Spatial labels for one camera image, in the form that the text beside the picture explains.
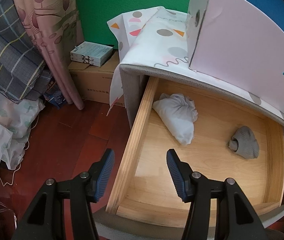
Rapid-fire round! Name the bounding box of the white shoe box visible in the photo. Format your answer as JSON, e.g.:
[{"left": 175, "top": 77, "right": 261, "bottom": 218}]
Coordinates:
[{"left": 185, "top": 0, "right": 284, "bottom": 120}]

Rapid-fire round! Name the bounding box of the white underwear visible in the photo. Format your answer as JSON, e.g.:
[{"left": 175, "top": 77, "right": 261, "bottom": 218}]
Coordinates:
[{"left": 152, "top": 93, "right": 198, "bottom": 145}]

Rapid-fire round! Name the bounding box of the white cable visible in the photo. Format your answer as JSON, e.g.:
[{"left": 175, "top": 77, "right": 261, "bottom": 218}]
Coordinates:
[{"left": 0, "top": 120, "right": 39, "bottom": 187}]

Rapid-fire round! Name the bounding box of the grey-fronted wooden drawer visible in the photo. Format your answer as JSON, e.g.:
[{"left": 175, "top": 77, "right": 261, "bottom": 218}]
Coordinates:
[{"left": 92, "top": 76, "right": 284, "bottom": 240}]

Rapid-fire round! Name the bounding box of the grey plaid blanket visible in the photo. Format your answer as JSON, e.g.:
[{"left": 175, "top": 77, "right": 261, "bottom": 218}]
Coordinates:
[{"left": 0, "top": 0, "right": 54, "bottom": 104}]

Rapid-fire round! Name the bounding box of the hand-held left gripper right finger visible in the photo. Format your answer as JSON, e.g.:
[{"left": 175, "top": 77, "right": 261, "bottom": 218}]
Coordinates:
[{"left": 166, "top": 149, "right": 265, "bottom": 240}]

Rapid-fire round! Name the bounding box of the white crumpled sheet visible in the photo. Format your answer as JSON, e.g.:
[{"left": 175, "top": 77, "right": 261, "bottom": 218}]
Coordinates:
[{"left": 0, "top": 97, "right": 46, "bottom": 169}]

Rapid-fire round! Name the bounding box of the white teal flat box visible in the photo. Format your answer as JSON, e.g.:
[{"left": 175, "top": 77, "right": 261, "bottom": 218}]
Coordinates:
[
  {"left": 70, "top": 41, "right": 114, "bottom": 60},
  {"left": 71, "top": 54, "right": 112, "bottom": 67}
]

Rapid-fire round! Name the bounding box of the brown cardboard box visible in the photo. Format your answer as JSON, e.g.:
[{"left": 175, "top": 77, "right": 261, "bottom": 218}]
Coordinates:
[{"left": 68, "top": 50, "right": 126, "bottom": 108}]

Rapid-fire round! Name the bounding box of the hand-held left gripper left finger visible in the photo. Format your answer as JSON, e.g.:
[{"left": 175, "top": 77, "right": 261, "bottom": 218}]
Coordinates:
[{"left": 12, "top": 148, "right": 116, "bottom": 240}]

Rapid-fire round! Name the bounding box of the blue packet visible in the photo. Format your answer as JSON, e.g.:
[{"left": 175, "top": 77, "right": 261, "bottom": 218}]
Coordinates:
[{"left": 43, "top": 81, "right": 66, "bottom": 108}]

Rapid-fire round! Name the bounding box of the white patterned cover cloth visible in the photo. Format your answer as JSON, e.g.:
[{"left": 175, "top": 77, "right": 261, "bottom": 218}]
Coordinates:
[{"left": 106, "top": 6, "right": 284, "bottom": 130}]

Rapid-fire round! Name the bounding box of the grey sock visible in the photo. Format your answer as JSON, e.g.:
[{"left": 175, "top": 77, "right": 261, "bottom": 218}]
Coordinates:
[{"left": 227, "top": 126, "right": 260, "bottom": 160}]

